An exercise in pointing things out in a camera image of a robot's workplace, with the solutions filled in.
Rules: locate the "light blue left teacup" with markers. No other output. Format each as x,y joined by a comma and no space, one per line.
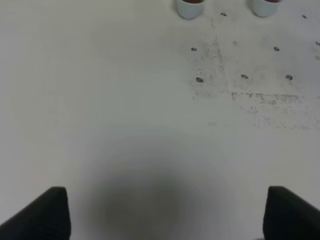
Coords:
189,9

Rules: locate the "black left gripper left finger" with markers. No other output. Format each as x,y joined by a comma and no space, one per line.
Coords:
46,218

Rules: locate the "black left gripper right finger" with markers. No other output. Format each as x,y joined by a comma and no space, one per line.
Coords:
289,217

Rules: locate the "light blue right teacup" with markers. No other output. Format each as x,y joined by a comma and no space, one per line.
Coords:
265,8

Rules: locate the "light blue teacup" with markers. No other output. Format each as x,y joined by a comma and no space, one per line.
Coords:
265,8
189,9

